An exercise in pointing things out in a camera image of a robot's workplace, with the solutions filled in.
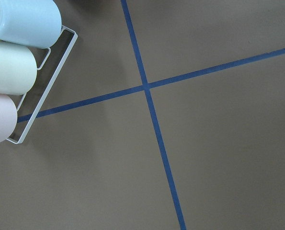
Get pale green cup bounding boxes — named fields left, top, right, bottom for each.
left=0, top=41, right=37, bottom=95

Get light blue cup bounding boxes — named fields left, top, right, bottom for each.
left=0, top=0, right=62, bottom=48

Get pink cup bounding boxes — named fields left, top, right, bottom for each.
left=0, top=94, right=17, bottom=142

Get white wire cup rack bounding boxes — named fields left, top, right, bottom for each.
left=7, top=25, right=78, bottom=144

